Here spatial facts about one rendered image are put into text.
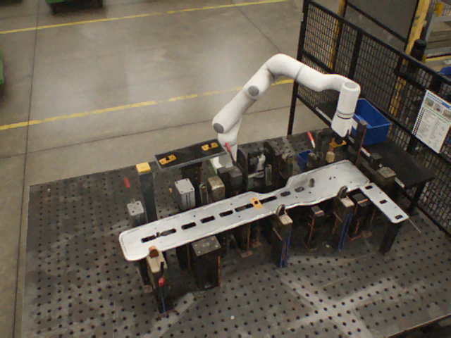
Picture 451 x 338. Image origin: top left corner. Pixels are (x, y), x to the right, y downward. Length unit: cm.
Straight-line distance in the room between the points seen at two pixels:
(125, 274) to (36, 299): 45
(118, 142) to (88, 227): 190
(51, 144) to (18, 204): 85
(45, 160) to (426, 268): 341
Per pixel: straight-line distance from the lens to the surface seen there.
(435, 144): 251
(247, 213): 211
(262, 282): 222
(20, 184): 415
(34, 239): 261
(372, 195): 233
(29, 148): 457
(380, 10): 437
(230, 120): 235
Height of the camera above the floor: 254
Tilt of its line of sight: 41 degrees down
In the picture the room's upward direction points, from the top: straight up
